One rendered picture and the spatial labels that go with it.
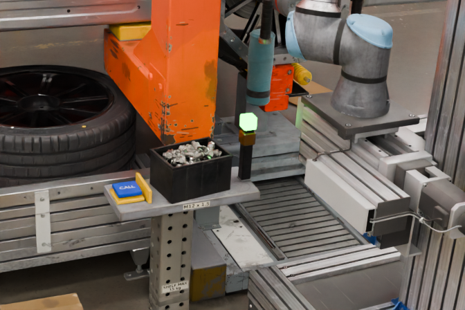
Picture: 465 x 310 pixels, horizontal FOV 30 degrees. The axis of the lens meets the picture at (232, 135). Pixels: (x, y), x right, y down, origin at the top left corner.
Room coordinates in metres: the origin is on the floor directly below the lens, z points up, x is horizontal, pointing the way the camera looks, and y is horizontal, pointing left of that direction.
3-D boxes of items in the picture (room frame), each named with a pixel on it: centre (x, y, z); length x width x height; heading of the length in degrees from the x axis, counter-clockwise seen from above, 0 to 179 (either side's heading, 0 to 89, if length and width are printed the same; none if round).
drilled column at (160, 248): (2.23, 0.16, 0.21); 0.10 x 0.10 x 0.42; 25
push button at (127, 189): (2.17, 0.29, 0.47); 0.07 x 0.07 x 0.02; 25
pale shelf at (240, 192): (2.24, 0.14, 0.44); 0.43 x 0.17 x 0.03; 115
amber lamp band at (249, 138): (2.33, -0.04, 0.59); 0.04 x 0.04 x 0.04; 25
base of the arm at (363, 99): (2.07, -0.32, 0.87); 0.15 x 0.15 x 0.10
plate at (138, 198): (2.17, 0.29, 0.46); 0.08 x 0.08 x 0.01; 25
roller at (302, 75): (3.16, -0.21, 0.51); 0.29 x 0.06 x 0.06; 25
